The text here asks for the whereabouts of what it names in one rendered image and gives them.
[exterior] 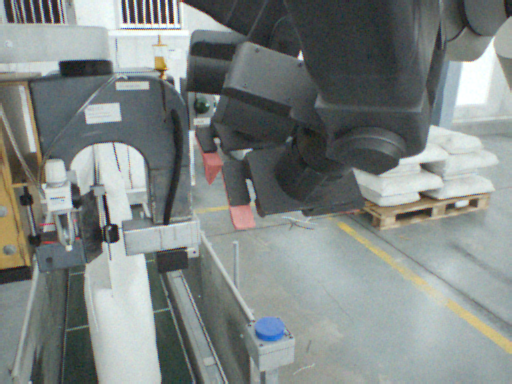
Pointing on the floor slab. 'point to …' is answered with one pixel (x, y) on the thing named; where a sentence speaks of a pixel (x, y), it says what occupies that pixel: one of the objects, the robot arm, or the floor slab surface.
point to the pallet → (433, 209)
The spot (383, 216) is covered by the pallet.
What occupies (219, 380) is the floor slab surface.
